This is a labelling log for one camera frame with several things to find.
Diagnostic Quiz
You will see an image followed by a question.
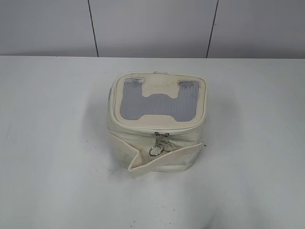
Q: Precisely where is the cream insulated lunch bag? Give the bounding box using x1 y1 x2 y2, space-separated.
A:
107 73 207 177

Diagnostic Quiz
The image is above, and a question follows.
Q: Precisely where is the silver zipper pull with ring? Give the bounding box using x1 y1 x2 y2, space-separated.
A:
148 132 164 157

